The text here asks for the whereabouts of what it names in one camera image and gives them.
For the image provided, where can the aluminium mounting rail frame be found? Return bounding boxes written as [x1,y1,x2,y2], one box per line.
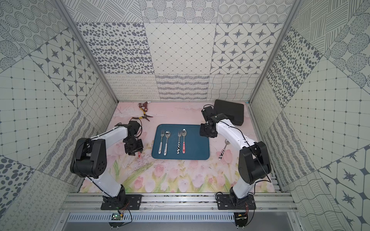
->
[60,193,298,212]

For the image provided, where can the teal plastic tray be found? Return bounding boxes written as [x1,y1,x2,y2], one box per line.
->
[151,124,210,160]

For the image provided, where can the white handled spoon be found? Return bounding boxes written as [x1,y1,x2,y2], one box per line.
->
[164,131,171,156]

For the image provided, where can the white perforated cable duct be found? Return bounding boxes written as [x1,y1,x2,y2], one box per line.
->
[67,212,234,222]

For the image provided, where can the yellow handled pliers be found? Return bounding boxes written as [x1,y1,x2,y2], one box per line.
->
[132,114,153,121]

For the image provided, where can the white handled fork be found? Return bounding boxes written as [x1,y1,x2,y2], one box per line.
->
[158,130,165,155]

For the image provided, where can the dark red hand tool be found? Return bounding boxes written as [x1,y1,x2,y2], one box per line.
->
[138,101,151,112]

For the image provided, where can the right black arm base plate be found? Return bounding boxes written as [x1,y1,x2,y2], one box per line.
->
[215,194,256,210]

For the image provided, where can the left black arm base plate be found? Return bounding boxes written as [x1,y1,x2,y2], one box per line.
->
[101,194,143,210]

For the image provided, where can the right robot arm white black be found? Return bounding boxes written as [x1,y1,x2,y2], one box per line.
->
[199,105,271,207]

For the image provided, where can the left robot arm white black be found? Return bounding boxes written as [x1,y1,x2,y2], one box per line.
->
[70,120,144,208]

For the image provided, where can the black plastic tool case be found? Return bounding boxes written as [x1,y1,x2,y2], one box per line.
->
[214,100,244,126]

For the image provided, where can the cow pattern handled spoon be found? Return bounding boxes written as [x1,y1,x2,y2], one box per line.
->
[219,140,230,159]

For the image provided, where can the right controller board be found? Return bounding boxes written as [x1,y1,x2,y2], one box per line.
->
[234,213,249,229]

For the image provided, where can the pink handled spoon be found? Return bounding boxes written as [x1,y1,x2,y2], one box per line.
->
[181,129,187,154]

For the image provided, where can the left controller board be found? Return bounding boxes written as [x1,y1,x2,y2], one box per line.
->
[108,213,124,229]

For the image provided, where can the cow pattern handled fork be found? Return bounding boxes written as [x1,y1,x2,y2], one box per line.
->
[176,130,182,154]

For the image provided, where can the controller board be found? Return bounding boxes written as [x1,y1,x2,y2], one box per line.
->
[234,213,249,229]
[108,213,124,229]

